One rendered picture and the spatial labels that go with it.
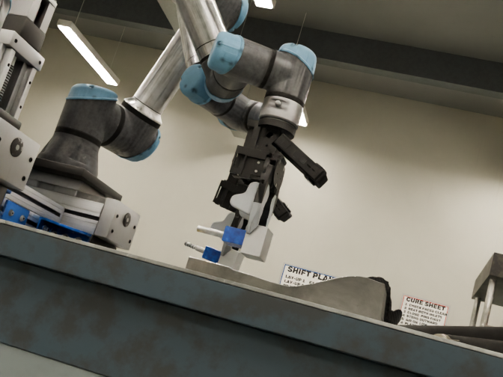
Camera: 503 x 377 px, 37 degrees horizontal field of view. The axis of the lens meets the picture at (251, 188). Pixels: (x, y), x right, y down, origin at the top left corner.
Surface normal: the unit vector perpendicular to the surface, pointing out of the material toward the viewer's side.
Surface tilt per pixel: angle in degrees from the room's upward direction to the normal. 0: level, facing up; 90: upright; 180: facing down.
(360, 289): 90
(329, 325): 90
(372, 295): 90
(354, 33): 180
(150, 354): 90
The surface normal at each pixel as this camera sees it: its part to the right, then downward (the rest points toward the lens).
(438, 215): -0.17, -0.28
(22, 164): 0.93, 0.21
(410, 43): -0.28, 0.93
